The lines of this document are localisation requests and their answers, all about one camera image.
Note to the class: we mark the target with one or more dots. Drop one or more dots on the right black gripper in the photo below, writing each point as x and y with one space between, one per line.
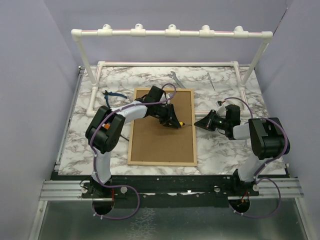
207 122

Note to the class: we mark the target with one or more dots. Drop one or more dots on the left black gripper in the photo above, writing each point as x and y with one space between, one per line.
170 120

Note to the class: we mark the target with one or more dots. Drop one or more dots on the wooden picture frame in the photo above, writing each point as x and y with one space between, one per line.
153 144

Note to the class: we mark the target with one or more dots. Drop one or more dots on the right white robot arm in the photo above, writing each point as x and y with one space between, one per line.
267 136

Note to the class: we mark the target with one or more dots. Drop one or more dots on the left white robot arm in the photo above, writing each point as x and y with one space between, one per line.
104 131

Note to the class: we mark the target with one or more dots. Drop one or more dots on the large grey wrench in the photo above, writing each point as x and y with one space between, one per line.
173 76

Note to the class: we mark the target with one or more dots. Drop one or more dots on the white PVC pipe rack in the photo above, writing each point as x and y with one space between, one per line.
171 32

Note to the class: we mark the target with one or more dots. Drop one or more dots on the orange handled screwdriver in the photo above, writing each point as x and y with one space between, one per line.
107 125

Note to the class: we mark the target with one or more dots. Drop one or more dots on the blue handled pliers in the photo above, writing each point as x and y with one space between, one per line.
107 94

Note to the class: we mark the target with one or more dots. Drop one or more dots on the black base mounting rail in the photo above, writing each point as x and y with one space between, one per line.
168 191

